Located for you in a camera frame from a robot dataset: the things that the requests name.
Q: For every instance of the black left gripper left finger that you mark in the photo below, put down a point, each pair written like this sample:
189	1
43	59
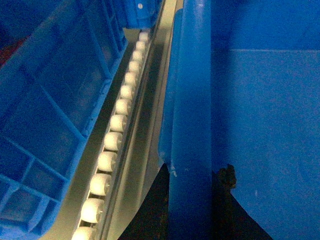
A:
151	220

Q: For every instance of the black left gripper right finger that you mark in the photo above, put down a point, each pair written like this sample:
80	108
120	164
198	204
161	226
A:
229	219

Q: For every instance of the large blue plastic crate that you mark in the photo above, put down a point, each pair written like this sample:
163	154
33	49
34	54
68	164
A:
244	90

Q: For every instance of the white roller track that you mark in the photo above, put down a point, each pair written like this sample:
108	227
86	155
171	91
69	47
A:
102	186

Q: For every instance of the stainless steel flow rack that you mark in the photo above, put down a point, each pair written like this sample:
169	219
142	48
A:
138	163

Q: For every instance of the blue crate with red packets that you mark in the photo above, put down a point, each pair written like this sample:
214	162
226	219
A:
51	92

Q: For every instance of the blue crate behind red-packet crate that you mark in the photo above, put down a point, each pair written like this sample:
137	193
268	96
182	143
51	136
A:
141	14

